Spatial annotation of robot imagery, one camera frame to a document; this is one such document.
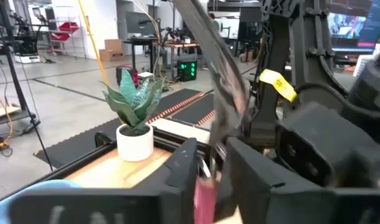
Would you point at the green artificial plant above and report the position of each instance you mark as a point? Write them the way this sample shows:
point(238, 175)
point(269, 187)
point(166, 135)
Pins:
point(130, 105)

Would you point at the white round plant pot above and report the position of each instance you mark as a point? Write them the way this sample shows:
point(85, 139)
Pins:
point(135, 147)

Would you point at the red shelf bin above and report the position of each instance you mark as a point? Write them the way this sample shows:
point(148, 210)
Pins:
point(60, 36)
point(68, 26)

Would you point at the small cardboard box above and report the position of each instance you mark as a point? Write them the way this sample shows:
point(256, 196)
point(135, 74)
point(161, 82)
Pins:
point(113, 45)

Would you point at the large cardboard box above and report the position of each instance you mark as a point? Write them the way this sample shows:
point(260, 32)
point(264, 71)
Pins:
point(112, 56)

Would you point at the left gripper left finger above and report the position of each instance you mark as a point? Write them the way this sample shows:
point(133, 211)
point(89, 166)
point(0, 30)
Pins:
point(115, 205)

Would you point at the black desk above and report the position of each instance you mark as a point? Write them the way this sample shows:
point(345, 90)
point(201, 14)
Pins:
point(140, 39)

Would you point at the blue plastic tray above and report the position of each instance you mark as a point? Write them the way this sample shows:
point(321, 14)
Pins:
point(0, 211)

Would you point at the monitor with white screen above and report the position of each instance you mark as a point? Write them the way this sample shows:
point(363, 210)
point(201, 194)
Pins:
point(227, 28)

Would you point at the computer tower green lights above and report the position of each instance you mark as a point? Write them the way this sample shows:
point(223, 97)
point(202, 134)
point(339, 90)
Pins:
point(186, 70)

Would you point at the large display monitor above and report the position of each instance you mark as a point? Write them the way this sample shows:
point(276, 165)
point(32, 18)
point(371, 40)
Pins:
point(348, 28)

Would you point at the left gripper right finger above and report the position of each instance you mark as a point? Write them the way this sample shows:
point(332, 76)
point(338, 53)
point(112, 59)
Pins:
point(286, 208)

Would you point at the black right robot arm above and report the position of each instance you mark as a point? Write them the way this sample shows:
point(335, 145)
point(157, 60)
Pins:
point(304, 37)

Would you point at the red black portable case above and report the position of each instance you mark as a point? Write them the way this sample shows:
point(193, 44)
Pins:
point(130, 76)

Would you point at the black aluminium table frame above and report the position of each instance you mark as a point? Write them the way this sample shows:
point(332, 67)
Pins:
point(168, 138)

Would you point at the wooden top desk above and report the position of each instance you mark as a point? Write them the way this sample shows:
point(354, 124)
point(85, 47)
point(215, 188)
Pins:
point(177, 45)

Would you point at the black desk monitor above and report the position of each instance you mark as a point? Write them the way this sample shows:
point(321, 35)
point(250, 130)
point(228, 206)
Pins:
point(141, 23)

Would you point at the person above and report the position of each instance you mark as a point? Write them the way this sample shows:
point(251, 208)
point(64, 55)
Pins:
point(214, 23)

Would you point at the black hazard-striped floor mat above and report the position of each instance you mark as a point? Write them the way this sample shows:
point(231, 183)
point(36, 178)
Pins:
point(192, 110)
point(84, 143)

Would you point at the black tripod stand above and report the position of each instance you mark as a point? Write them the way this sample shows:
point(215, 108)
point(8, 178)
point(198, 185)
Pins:
point(19, 87)

